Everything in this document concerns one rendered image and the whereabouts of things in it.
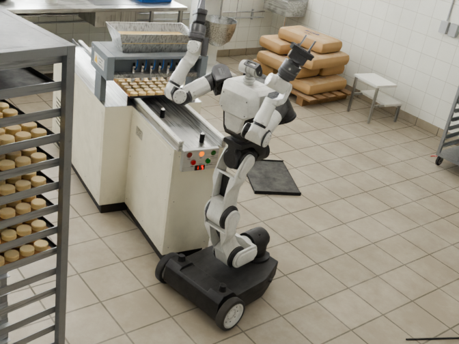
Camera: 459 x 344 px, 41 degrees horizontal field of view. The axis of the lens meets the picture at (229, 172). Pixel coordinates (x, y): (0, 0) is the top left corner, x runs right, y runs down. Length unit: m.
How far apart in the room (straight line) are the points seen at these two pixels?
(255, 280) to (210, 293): 0.35
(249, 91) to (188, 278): 1.20
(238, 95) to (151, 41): 1.15
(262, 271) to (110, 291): 0.93
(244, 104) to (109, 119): 1.30
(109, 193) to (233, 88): 1.59
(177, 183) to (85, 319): 0.95
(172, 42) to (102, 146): 0.84
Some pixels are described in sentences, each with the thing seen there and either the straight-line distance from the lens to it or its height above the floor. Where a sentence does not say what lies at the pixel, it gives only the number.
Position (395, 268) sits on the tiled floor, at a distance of 4.60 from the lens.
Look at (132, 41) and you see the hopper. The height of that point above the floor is 1.26.
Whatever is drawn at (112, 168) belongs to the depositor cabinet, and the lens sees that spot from 4.38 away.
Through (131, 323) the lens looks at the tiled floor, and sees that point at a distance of 3.63.
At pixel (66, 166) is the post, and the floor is 1.41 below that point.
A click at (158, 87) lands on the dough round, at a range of 4.40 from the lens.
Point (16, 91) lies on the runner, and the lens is 1.97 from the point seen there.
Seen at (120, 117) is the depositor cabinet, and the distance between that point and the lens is 4.23.
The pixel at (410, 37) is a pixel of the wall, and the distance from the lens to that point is 7.45.
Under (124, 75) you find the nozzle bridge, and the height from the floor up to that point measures 1.04.
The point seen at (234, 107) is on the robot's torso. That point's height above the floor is 1.26.
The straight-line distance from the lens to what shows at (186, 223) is 3.96.
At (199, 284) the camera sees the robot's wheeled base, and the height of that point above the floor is 0.19.
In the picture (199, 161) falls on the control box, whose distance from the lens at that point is 3.72.
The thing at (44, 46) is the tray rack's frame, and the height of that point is 1.82.
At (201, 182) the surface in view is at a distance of 3.85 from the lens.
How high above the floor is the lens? 2.39
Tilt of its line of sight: 26 degrees down
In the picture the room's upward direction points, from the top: 9 degrees clockwise
